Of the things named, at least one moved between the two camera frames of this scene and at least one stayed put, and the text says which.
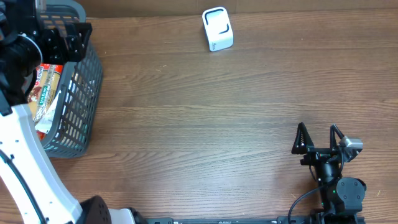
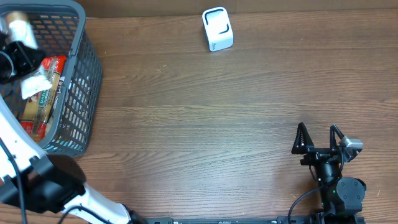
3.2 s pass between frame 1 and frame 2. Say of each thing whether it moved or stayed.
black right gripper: stayed
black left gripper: moved
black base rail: stayed
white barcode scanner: stayed
